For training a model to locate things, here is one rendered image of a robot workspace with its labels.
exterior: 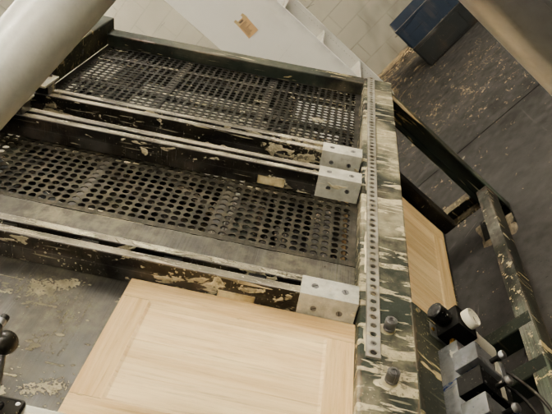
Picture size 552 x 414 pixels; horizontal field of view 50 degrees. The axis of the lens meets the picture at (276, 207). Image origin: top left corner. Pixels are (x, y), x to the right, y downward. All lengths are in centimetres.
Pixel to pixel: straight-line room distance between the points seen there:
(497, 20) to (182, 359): 90
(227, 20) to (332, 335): 381
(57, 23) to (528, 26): 36
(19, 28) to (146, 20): 596
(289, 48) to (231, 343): 380
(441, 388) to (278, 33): 386
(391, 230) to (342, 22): 473
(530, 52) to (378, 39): 582
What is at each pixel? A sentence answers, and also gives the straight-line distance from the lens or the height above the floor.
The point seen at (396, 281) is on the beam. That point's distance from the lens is 139.
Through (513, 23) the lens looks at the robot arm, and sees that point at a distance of 40.
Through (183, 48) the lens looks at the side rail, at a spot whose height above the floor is 156.
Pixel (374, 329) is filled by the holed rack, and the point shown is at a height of 88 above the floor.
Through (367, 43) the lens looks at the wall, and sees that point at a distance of 622.
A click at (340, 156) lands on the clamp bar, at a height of 97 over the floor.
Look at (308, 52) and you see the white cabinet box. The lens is 480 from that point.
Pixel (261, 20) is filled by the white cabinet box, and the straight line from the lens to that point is 478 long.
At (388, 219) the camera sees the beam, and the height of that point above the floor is 84.
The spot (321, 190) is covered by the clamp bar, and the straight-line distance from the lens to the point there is 172.
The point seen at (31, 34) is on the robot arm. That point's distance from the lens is 54.
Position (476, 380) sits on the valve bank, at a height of 76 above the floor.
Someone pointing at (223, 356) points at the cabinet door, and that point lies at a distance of 117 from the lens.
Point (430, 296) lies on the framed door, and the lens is 211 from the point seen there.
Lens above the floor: 148
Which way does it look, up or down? 14 degrees down
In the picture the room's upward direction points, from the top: 51 degrees counter-clockwise
